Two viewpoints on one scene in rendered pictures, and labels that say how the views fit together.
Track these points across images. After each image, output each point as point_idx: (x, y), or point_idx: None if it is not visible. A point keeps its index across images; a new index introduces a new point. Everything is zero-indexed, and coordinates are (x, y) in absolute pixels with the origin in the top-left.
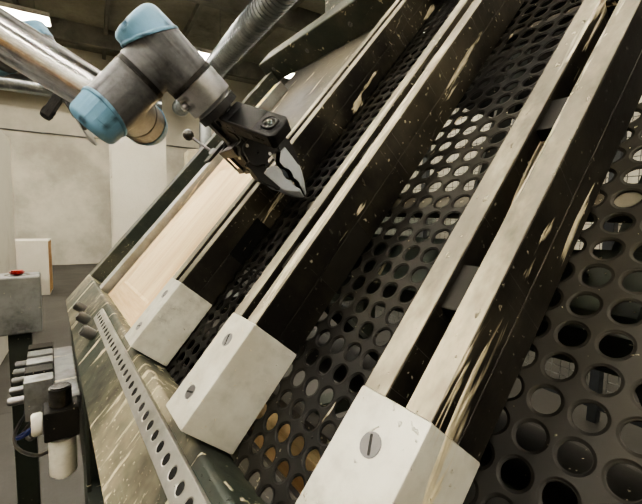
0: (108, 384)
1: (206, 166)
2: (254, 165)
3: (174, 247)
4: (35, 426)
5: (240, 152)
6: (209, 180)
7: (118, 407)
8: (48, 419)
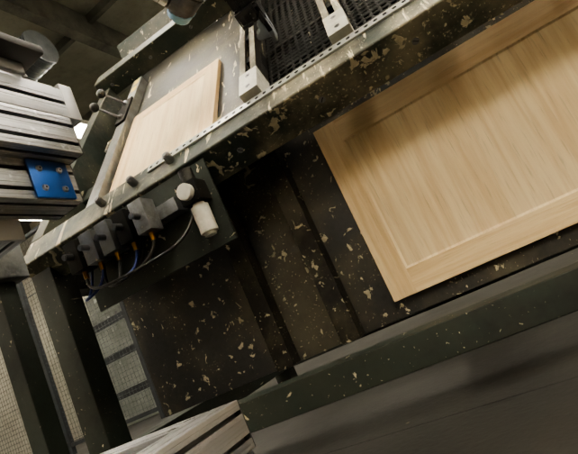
0: (251, 110)
1: (122, 123)
2: (261, 13)
3: (167, 135)
4: (190, 186)
5: (256, 4)
6: (139, 124)
7: (281, 90)
8: (195, 180)
